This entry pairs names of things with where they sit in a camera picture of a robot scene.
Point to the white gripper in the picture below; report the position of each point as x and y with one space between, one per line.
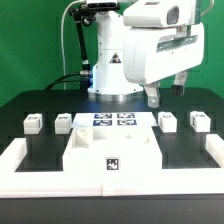
154 54

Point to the white square tabletop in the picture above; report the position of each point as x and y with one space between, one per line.
112 149

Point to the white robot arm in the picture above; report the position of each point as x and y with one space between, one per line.
108 74

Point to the white sheet with fiducial markers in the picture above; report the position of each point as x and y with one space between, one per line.
114 119

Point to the white U-shaped obstacle fence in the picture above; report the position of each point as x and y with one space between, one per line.
15 184

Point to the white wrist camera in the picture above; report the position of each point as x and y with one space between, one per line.
156 14

